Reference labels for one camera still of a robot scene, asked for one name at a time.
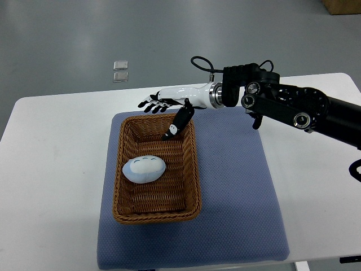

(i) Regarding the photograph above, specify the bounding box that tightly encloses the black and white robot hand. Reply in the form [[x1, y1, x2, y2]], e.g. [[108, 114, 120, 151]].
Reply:
[[138, 82, 215, 141]]

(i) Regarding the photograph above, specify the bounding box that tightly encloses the blue and white plush toy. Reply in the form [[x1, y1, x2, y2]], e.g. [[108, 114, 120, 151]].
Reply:
[[122, 155, 166, 184]]

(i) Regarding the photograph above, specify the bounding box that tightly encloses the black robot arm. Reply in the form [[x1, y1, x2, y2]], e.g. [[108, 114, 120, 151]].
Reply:
[[214, 63, 360, 148]]

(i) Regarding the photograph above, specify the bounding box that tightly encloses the brown wicker basket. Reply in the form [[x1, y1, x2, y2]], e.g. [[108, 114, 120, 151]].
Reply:
[[112, 113, 201, 225]]

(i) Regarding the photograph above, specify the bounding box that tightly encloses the lower metal floor plate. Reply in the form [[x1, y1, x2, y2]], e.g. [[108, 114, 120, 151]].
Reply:
[[113, 71, 129, 82]]

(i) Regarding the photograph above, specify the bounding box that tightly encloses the metal floor plate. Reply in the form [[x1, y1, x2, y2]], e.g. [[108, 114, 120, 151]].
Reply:
[[113, 60, 128, 71], [113, 71, 129, 82]]

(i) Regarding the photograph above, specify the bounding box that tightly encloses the upper metal floor plate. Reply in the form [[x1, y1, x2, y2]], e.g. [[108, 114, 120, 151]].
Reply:
[[113, 60, 128, 71]]

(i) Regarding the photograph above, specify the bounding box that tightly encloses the blue quilted mat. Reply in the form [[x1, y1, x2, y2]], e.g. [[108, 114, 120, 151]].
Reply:
[[97, 108, 289, 270]]

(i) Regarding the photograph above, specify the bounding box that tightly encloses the cardboard box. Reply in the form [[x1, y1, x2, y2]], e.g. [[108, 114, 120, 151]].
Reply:
[[322, 0, 361, 15]]

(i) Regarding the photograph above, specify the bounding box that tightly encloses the white table leg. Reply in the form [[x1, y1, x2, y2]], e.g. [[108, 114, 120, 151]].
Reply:
[[294, 261, 310, 271]]

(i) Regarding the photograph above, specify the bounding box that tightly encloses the black cable loop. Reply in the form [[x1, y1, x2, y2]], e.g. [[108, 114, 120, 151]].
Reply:
[[348, 159, 361, 181]]

